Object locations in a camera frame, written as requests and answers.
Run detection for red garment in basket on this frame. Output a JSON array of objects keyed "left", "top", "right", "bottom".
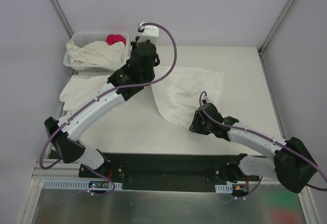
[{"left": 106, "top": 34, "right": 126, "bottom": 45}]

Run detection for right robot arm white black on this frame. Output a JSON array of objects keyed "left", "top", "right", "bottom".
[{"left": 189, "top": 100, "right": 317, "bottom": 193}]

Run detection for white cable duct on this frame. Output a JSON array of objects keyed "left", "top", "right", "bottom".
[
  {"left": 43, "top": 180, "right": 123, "bottom": 191},
  {"left": 215, "top": 184, "right": 233, "bottom": 194}
]

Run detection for aluminium frame post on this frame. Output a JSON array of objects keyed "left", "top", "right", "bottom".
[
  {"left": 258, "top": 0, "right": 309, "bottom": 56},
  {"left": 49, "top": 0, "right": 74, "bottom": 38}
]

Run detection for right aluminium frame post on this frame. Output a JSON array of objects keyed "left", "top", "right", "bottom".
[{"left": 258, "top": 0, "right": 309, "bottom": 56}]

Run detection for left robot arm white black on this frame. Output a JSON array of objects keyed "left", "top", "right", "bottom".
[{"left": 44, "top": 40, "right": 160, "bottom": 178}]

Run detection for left aluminium frame post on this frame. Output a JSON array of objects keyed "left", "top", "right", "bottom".
[{"left": 49, "top": 0, "right": 74, "bottom": 38}]

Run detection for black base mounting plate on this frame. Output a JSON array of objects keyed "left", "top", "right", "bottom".
[{"left": 48, "top": 151, "right": 260, "bottom": 192}]

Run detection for left white cable duct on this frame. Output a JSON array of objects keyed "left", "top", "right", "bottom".
[{"left": 43, "top": 180, "right": 123, "bottom": 191}]

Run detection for aluminium rail front left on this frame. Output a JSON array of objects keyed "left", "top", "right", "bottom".
[{"left": 32, "top": 159, "right": 80, "bottom": 179}]

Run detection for right white cable duct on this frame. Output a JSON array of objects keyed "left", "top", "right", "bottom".
[{"left": 215, "top": 184, "right": 233, "bottom": 194}]

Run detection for white plastic laundry basket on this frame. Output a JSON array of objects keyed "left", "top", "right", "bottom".
[{"left": 63, "top": 32, "right": 130, "bottom": 72}]

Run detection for cream clothes in basket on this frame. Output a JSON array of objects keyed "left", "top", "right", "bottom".
[{"left": 66, "top": 41, "right": 126, "bottom": 65}]

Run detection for folded white t shirt stack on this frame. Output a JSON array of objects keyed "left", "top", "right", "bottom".
[{"left": 59, "top": 74, "right": 108, "bottom": 112}]

